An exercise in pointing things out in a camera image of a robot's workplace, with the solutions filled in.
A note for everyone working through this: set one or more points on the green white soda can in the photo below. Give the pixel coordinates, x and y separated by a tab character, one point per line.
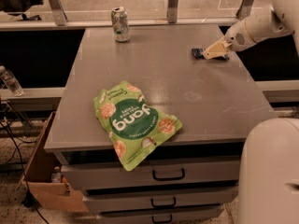
120	24

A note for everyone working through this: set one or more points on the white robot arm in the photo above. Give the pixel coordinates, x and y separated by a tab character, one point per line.
269	169

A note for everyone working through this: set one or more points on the green rice chip bag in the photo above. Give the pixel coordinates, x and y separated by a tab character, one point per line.
134	128

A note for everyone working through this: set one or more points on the bottom grey drawer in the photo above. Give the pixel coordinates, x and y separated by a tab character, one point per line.
160	216

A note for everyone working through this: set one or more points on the grey drawer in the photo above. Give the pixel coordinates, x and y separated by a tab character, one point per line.
159	199
152	173
160	216

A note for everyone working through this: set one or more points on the middle grey drawer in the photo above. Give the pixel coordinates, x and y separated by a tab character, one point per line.
159	199

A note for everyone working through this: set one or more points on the grey drawer cabinet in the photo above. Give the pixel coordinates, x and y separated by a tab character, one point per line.
217	102

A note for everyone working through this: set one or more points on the top grey drawer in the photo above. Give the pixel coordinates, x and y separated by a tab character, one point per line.
152	173

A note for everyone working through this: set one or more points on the small bottle in box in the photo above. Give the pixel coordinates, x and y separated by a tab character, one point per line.
56	176

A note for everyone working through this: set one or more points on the brown cardboard box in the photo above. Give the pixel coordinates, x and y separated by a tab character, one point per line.
39	168

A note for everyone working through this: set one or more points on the clear plastic water bottle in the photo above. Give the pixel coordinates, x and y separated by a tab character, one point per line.
10	81

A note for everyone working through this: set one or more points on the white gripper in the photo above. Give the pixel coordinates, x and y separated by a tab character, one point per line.
235	38

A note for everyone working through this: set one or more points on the blue rxbar blueberry bar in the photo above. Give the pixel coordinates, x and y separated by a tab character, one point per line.
199	53

